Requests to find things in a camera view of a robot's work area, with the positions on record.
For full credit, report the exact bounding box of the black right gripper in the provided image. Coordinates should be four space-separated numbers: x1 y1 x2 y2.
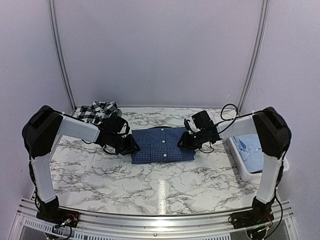
177 129 207 150

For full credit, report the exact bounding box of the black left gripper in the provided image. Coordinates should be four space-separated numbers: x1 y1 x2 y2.
109 132 140 156

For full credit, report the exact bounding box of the blue checked long sleeve shirt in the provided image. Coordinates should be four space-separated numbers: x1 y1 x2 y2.
131 126 195 165

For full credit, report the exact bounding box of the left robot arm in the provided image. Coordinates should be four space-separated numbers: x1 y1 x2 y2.
22 105 140 223

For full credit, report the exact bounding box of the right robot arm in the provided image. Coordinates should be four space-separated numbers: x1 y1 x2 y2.
177 106 292 224

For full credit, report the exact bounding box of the black white plaid folded shirt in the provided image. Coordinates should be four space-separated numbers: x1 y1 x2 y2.
73 101 122 125

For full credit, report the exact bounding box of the light blue folded shirt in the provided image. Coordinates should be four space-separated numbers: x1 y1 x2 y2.
233 134 264 174

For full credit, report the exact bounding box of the white plastic laundry basket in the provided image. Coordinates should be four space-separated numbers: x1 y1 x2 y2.
226 133 276 182

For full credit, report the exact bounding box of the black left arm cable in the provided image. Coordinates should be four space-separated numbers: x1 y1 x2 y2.
102 144 120 156

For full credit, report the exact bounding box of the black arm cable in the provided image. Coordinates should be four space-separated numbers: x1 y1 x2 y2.
102 144 120 156
197 104 241 154

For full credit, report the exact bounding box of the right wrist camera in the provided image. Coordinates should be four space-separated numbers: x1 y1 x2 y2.
184 110 217 133

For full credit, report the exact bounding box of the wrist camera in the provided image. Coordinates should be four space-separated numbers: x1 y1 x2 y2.
103 113 130 136
184 110 217 133

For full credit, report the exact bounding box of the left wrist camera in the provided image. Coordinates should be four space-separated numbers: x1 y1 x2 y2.
103 113 130 136

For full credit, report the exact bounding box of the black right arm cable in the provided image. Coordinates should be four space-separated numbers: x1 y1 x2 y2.
197 104 241 154

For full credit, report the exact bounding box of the left aluminium corner post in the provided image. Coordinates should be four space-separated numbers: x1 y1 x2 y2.
47 0 77 111

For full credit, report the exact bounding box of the aluminium corner post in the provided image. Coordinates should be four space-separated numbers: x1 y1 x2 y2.
238 0 270 113
47 0 77 111

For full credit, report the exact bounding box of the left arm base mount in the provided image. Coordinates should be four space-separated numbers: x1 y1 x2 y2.
34 194 80 228

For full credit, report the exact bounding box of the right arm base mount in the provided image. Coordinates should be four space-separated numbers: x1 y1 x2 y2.
228 197 275 229

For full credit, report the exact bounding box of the right aluminium corner post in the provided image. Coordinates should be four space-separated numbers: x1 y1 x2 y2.
238 0 270 113

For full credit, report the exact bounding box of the aluminium front rail frame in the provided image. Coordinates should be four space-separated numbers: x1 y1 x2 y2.
9 198 301 240

